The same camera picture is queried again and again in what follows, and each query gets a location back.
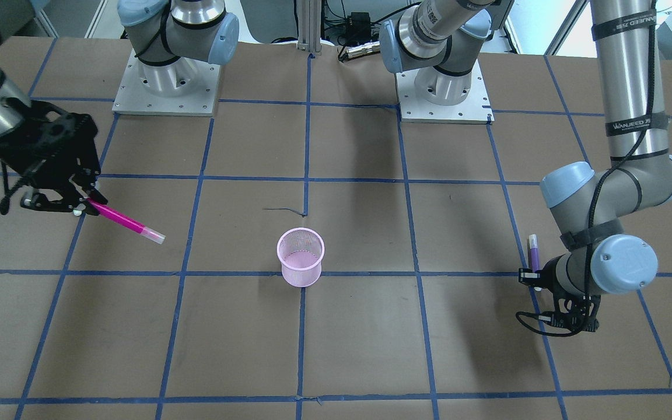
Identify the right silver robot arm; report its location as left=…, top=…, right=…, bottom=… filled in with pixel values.
left=0, top=1, right=241, bottom=216

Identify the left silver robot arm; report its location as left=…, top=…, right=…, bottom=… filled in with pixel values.
left=379, top=1, right=672, bottom=338

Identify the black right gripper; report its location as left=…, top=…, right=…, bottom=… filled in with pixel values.
left=0, top=99, right=109, bottom=217

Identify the pink mesh cup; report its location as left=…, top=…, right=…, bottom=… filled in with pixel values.
left=276, top=227, right=325, bottom=288

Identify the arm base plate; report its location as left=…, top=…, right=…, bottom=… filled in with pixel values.
left=395, top=61, right=495, bottom=124
left=113, top=51, right=223, bottom=117

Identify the purple highlighter pen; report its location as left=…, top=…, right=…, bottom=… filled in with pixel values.
left=528, top=234, right=541, bottom=272

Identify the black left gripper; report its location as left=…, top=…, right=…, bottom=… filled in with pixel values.
left=546, top=289, right=601, bottom=333

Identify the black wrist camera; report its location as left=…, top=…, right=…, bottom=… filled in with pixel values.
left=517, top=268, right=545, bottom=291

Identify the aluminium frame post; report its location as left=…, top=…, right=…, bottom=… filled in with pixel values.
left=295, top=0, right=323, bottom=58

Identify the pink highlighter pen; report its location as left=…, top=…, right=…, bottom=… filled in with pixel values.
left=86, top=198, right=166, bottom=244

